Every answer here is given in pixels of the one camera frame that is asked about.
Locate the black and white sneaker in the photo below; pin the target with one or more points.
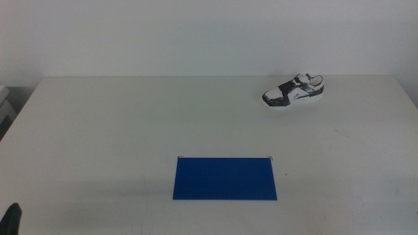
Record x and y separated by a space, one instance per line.
287 93

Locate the blue rectangular mat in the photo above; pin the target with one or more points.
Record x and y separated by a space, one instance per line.
224 179

